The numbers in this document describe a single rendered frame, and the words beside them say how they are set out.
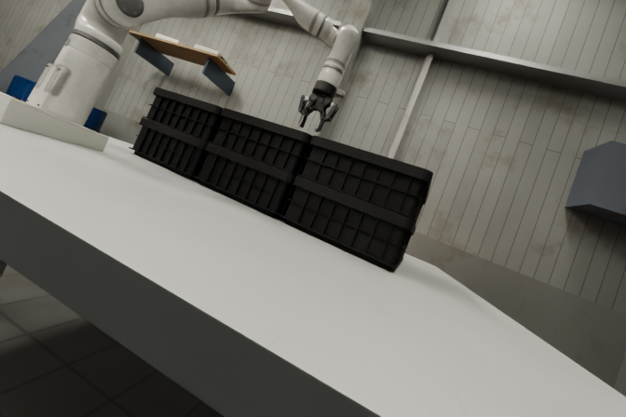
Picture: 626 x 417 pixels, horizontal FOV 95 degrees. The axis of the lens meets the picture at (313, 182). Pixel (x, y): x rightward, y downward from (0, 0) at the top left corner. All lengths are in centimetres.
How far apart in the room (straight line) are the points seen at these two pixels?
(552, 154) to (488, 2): 204
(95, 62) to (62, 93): 9
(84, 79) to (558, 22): 466
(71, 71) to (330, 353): 74
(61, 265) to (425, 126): 377
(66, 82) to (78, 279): 61
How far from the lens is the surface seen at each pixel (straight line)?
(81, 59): 81
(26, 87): 470
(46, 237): 26
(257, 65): 465
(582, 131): 434
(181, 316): 19
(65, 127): 76
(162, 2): 87
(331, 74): 98
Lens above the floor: 78
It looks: 4 degrees up
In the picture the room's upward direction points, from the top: 22 degrees clockwise
